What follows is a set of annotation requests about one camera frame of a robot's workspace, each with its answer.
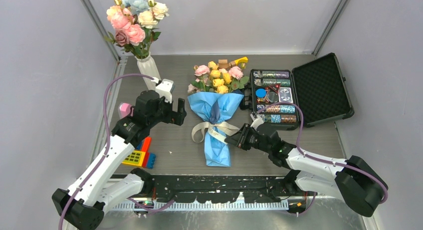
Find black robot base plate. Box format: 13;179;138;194
132;175;314;204

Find yellow grid toy block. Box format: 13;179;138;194
122;150;146;167

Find white ribbed vase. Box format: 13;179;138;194
135;54;162;90

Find yellow wooden arch block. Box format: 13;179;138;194
234;56;248;65

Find blue round chip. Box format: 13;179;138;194
255;88;267;98

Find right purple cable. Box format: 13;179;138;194
252;102;389;205

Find black poker chip case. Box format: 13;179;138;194
239;53;355;130

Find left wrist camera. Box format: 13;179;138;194
155;79;175;103

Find playing card deck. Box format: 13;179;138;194
278;87;294;103

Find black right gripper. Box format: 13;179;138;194
225;123;271;154

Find orange toy bar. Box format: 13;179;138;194
141;137;152;168

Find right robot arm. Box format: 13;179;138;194
225;123;388;217

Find purple cable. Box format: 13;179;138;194
252;102;389;205
58;73;176;230

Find pink flowers in vase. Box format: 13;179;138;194
104;0;169;59

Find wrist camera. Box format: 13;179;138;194
155;79;175;103
250;113;264;130

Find cream satin ribbon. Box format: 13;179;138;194
191;121;239;144

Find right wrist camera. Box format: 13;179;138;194
250;113;264;130

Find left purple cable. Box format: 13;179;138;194
58;73;176;230

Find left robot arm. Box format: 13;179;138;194
52;90;187;230

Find blue paper bouquet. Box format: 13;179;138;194
188;61;249;167

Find blue studded toy brick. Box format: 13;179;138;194
145;153;156;169

